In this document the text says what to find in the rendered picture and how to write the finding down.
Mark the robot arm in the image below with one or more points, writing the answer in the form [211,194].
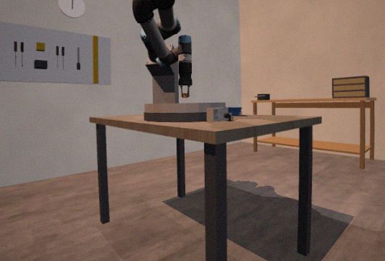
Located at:
[153,35]

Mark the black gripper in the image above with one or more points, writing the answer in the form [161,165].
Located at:
[185,71]

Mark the blue crate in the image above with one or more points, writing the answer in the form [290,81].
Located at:
[234,111]

